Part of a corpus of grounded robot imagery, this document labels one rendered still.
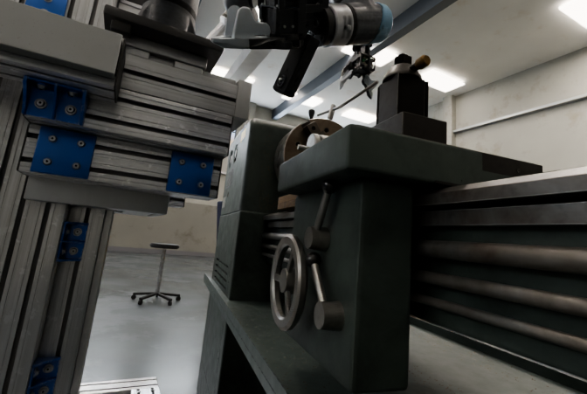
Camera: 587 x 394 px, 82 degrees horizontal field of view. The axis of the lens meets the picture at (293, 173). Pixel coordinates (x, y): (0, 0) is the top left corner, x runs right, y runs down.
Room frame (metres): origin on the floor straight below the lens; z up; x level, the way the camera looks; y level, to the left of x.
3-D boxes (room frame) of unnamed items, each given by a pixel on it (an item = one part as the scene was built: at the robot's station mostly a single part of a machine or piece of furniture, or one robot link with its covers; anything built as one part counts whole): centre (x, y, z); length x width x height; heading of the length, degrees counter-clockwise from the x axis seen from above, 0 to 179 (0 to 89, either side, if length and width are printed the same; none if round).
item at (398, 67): (0.66, -0.21, 1.13); 0.08 x 0.08 x 0.03
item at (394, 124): (0.68, -0.20, 1.00); 0.20 x 0.10 x 0.05; 18
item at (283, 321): (0.57, -0.07, 0.73); 0.27 x 0.12 x 0.27; 18
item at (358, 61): (1.19, -0.22, 1.48); 0.09 x 0.08 x 0.12; 25
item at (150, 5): (0.69, 0.32, 1.21); 0.15 x 0.15 x 0.10
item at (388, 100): (0.66, -0.21, 1.07); 0.07 x 0.07 x 0.10; 18
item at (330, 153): (0.62, -0.27, 0.89); 0.53 x 0.30 x 0.06; 108
